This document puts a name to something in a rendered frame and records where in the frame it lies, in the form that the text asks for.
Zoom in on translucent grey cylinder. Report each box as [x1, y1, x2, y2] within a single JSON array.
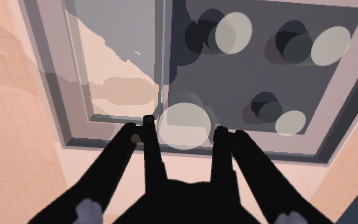
[[208, 12, 252, 56], [283, 26, 351, 66], [158, 90, 211, 150], [258, 101, 306, 136]]

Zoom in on shallow rectangular tray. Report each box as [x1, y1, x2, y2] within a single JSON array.
[[63, 0, 166, 126]]

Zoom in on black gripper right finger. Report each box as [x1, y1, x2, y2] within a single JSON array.
[[205, 106, 335, 224]]

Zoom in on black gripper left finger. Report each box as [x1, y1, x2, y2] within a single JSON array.
[[27, 103, 179, 224]]

